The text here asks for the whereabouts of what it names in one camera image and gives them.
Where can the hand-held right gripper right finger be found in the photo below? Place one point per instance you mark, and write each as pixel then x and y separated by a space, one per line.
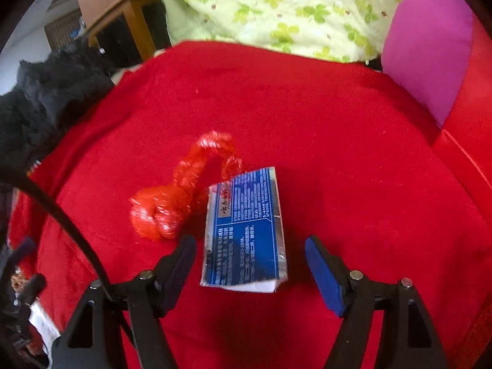
pixel 323 273

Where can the red paper bag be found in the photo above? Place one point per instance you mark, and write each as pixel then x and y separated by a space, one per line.
pixel 472 123

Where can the green clover print quilt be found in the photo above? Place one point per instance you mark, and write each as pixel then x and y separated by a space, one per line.
pixel 288 7

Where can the black fluffy cloth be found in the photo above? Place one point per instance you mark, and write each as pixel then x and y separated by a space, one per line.
pixel 50 96

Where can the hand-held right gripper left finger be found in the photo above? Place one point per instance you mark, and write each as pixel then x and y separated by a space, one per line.
pixel 178 261

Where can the blue printed carton box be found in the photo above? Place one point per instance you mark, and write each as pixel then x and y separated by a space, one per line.
pixel 246 238

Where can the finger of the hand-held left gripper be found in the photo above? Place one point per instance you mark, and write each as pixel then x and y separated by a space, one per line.
pixel 21 251
pixel 32 286

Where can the wooden furniture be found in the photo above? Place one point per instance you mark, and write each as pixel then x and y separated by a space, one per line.
pixel 134 19

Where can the red blanket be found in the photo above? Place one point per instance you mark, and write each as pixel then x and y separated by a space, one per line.
pixel 307 123

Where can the pink pillow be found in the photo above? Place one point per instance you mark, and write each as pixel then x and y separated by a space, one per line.
pixel 426 53

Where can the knotted red plastic bag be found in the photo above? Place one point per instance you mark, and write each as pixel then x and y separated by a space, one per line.
pixel 161 211

